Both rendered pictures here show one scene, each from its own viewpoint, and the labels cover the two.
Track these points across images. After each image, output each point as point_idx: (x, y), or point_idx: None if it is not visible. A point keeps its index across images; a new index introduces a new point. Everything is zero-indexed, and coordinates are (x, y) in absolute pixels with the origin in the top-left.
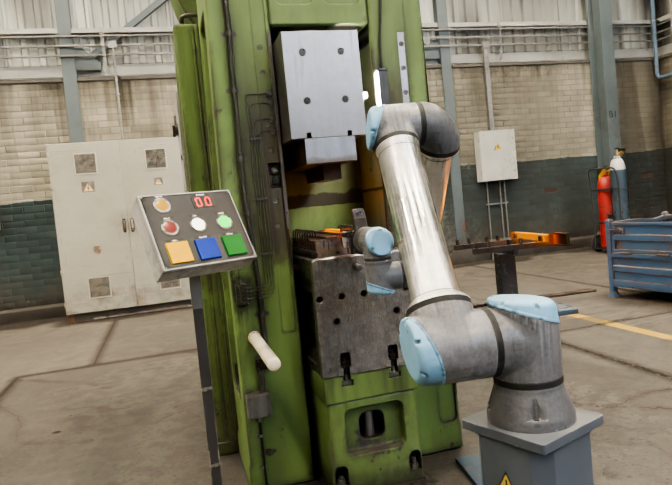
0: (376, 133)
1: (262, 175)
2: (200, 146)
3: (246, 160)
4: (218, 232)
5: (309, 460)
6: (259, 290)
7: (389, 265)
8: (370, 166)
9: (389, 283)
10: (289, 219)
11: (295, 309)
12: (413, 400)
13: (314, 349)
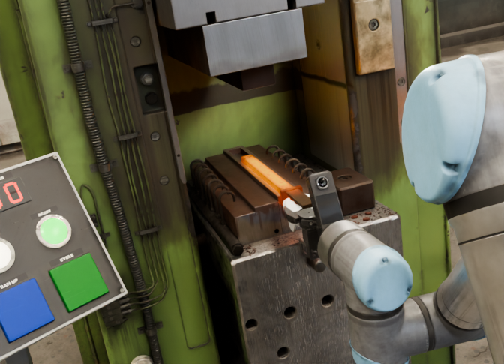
0: (463, 176)
1: (125, 93)
2: (11, 13)
3: (90, 67)
4: (43, 261)
5: None
6: (142, 296)
7: (401, 320)
8: (319, 39)
9: (401, 355)
10: (181, 130)
11: (206, 311)
12: None
13: (241, 362)
